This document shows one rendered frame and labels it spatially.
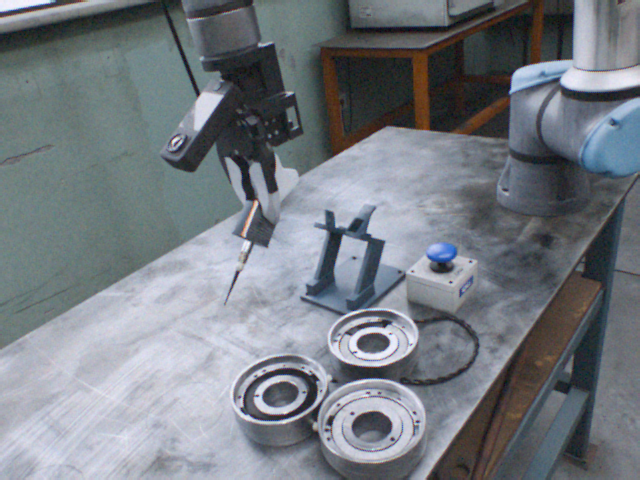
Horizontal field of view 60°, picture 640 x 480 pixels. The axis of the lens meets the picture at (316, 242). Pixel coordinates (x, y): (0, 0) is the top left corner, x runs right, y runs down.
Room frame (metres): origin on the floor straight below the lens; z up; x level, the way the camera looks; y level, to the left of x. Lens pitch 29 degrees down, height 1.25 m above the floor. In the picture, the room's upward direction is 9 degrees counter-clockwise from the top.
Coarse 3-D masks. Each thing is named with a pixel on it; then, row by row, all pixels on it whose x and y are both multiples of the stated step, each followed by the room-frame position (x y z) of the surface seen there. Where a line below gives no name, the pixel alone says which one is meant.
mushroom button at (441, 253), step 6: (432, 246) 0.63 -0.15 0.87; (438, 246) 0.63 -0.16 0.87; (444, 246) 0.63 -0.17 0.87; (450, 246) 0.63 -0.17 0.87; (426, 252) 0.63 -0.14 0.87; (432, 252) 0.62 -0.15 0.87; (438, 252) 0.61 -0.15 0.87; (444, 252) 0.61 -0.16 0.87; (450, 252) 0.61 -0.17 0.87; (456, 252) 0.62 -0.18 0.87; (432, 258) 0.61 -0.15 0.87; (438, 258) 0.61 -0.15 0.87; (444, 258) 0.61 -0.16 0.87; (450, 258) 0.61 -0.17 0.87; (438, 264) 0.62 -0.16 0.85; (444, 264) 0.62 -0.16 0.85
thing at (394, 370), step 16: (352, 320) 0.56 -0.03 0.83; (400, 320) 0.54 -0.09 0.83; (336, 336) 0.53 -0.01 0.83; (352, 336) 0.53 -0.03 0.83; (368, 336) 0.53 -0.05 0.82; (384, 336) 0.52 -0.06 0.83; (416, 336) 0.50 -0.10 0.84; (336, 352) 0.49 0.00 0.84; (352, 352) 0.50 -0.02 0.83; (384, 352) 0.49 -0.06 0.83; (416, 352) 0.48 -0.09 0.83; (336, 368) 0.49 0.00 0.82; (352, 368) 0.47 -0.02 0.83; (368, 368) 0.46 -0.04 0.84; (384, 368) 0.46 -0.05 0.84; (400, 368) 0.46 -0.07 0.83
